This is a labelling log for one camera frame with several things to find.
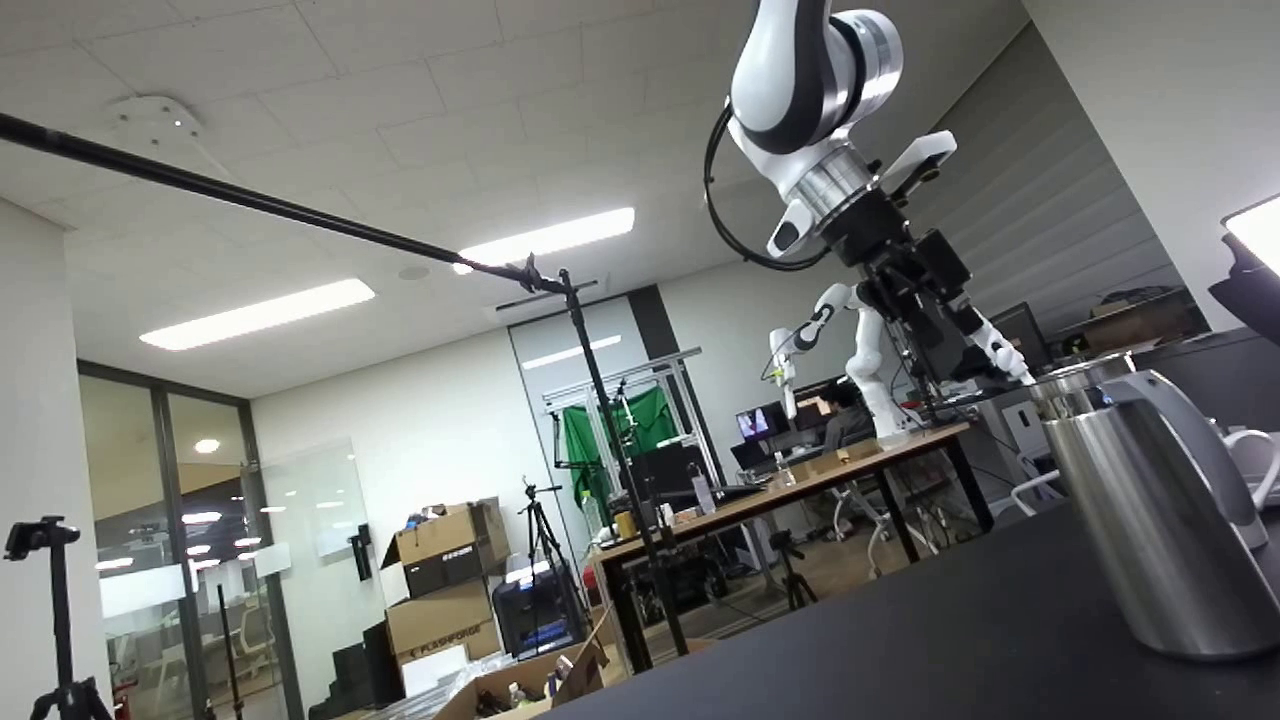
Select round white ceiling fixture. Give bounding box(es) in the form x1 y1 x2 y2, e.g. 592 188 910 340
108 89 207 142

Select black boom pole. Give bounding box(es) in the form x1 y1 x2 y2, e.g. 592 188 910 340
0 111 592 300

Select open cardboard box stacked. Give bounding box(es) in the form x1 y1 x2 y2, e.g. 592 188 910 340
381 494 517 599

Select black upright light stand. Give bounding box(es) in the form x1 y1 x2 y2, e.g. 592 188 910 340
558 266 692 658

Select green hanging cloth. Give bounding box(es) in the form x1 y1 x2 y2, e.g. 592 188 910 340
553 385 686 512

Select long ceiling light panel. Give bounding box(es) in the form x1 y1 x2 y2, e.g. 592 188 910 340
135 275 381 354
447 204 640 280

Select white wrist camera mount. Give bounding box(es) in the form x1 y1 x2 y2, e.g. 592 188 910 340
878 129 962 204

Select stainless steel flask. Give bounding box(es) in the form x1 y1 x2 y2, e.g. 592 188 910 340
1034 347 1280 666

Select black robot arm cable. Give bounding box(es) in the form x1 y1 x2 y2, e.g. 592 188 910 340
702 97 831 280

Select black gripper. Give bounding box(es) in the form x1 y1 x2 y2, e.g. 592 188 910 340
821 188 995 385

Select brown cardboard box on shelf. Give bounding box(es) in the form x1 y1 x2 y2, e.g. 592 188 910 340
1078 286 1204 358

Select small black tripod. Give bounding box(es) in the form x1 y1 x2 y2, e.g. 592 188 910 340
767 527 821 616

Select grey window roller blind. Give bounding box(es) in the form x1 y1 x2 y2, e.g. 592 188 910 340
835 20 1214 342

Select black camera tripod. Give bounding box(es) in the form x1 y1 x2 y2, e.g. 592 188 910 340
0 512 115 720

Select black office chair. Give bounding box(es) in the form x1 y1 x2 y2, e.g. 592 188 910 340
629 440 712 515

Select black floor tripod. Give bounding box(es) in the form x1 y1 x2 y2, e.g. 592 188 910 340
517 478 582 613

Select low open cardboard box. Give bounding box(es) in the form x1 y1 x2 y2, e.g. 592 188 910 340
433 636 618 720

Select wooden table black legs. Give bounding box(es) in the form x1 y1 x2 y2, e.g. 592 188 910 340
592 420 1001 675

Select black flat monitor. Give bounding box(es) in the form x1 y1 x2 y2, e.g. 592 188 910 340
993 300 1053 381

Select closed cardboard box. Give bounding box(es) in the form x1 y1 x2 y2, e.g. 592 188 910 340
381 579 509 666

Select glass door black frame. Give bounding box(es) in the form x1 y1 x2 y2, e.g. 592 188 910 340
78 354 308 720

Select LED panel light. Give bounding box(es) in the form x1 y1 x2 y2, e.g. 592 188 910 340
1204 192 1280 350

